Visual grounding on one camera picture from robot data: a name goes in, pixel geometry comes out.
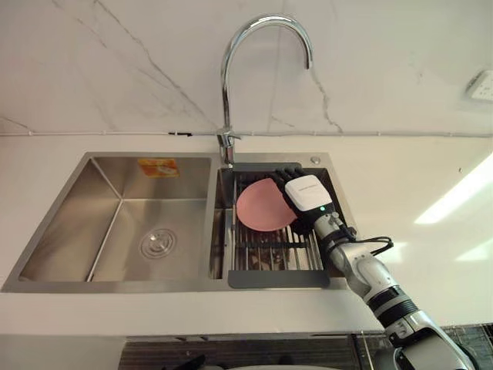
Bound white wall outlet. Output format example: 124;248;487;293
463;69;493;103

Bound pink cup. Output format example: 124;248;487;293
235;177;297;234

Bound chrome gooseneck faucet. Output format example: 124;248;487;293
216;13;315;171

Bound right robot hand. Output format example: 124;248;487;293
270;166;337;235

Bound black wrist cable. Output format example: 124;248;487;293
334;221;395;256

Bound orange sticker label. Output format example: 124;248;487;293
137;157;182;179

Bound metal drying rack grey ends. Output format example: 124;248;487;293
226;161;357;290

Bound stainless steel double sink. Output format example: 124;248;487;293
0;151;358;294

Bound round metal drain strainer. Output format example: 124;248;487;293
139;227;179;261

